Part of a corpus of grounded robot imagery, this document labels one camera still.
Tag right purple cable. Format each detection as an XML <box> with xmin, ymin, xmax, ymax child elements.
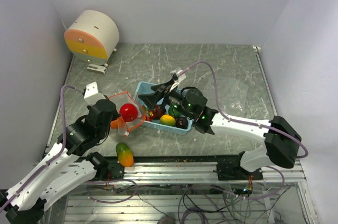
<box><xmin>179</xmin><ymin>61</ymin><xmax>309</xmax><ymax>159</ymax></box>

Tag aluminium rail frame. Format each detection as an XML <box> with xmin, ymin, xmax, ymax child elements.
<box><xmin>34</xmin><ymin>155</ymin><xmax>315</xmax><ymax>224</ymax></box>

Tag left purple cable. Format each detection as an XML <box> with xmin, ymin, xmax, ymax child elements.
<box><xmin>0</xmin><ymin>85</ymin><xmax>87</xmax><ymax>213</ymax></box>

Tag green lime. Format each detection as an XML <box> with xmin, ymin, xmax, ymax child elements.
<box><xmin>168</xmin><ymin>107</ymin><xmax>182</xmax><ymax>118</ymax></box>

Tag yellow green mango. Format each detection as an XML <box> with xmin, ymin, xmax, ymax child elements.
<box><xmin>159</xmin><ymin>114</ymin><xmax>176</xmax><ymax>127</ymax></box>

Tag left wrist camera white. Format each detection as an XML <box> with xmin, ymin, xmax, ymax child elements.
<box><xmin>84</xmin><ymin>81</ymin><xmax>106</xmax><ymax>106</ymax></box>

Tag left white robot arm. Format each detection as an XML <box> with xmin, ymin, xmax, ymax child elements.
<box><xmin>1</xmin><ymin>99</ymin><xmax>120</xmax><ymax>223</ymax></box>

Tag clear orange zip bag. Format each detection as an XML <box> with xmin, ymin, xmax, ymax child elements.
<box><xmin>103</xmin><ymin>84</ymin><xmax>146</xmax><ymax>137</ymax></box>

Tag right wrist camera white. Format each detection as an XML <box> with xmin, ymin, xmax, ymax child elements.
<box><xmin>171</xmin><ymin>68</ymin><xmax>186</xmax><ymax>84</ymax></box>

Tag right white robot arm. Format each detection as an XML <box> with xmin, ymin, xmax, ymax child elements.
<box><xmin>135</xmin><ymin>80</ymin><xmax>302</xmax><ymax>181</ymax></box>

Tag round drawer cabinet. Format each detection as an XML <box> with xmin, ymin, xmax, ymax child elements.
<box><xmin>64</xmin><ymin>10</ymin><xmax>120</xmax><ymax>66</ymax></box>

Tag light blue plastic basket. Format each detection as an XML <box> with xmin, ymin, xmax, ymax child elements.
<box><xmin>134</xmin><ymin>81</ymin><xmax>193</xmax><ymax>135</ymax></box>

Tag dark purple mangosteen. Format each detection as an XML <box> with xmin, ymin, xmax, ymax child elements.
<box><xmin>152</xmin><ymin>105</ymin><xmax>166</xmax><ymax>120</ymax></box>

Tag purple cable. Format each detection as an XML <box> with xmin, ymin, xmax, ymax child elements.
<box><xmin>0</xmin><ymin>85</ymin><xmax>87</xmax><ymax>213</ymax></box>
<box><xmin>179</xmin><ymin>61</ymin><xmax>309</xmax><ymax>159</ymax></box>

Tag red apple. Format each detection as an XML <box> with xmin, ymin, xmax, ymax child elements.
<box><xmin>119</xmin><ymin>103</ymin><xmax>138</xmax><ymax>122</ymax></box>

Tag loose wires under table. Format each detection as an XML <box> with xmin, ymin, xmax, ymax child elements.
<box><xmin>87</xmin><ymin>176</ymin><xmax>291</xmax><ymax>224</ymax></box>

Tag cherry cluster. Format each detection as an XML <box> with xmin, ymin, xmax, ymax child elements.
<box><xmin>146</xmin><ymin>110</ymin><xmax>154</xmax><ymax>122</ymax></box>

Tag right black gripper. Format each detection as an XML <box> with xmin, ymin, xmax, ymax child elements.
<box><xmin>139</xmin><ymin>79</ymin><xmax>194</xmax><ymax>119</ymax></box>

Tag orange green mango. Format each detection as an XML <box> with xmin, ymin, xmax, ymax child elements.
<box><xmin>116</xmin><ymin>143</ymin><xmax>134</xmax><ymax>167</ymax></box>

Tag white bracket on table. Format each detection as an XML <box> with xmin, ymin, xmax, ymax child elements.
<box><xmin>87</xmin><ymin>63</ymin><xmax>107</xmax><ymax>74</ymax></box>

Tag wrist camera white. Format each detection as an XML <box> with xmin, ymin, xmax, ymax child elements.
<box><xmin>84</xmin><ymin>81</ymin><xmax>106</xmax><ymax>106</ymax></box>
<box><xmin>171</xmin><ymin>68</ymin><xmax>186</xmax><ymax>84</ymax></box>

